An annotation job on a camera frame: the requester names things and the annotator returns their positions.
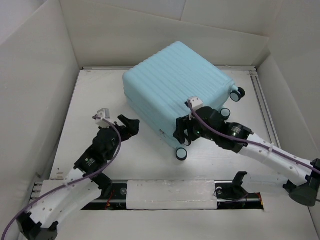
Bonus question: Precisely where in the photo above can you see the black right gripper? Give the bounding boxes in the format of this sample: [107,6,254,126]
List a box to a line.
[172,114,217,144]

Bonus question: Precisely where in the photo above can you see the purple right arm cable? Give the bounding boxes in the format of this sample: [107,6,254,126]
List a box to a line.
[186,101,320,175]

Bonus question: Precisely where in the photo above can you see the white foam block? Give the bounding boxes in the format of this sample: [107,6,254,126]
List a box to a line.
[126,180,218,211]

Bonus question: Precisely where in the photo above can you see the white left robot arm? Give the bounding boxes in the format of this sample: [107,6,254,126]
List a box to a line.
[16,114,140,240]

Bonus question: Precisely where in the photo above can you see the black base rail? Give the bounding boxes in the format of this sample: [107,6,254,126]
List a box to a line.
[83,179,264,211]

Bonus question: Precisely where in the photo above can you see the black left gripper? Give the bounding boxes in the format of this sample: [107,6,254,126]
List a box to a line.
[99,115,139,160]

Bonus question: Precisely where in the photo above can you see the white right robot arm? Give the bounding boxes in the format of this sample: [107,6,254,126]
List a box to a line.
[173,106,320,207]

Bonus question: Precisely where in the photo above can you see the light blue hard suitcase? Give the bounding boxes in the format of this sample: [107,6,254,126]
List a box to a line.
[122,41,246,161]

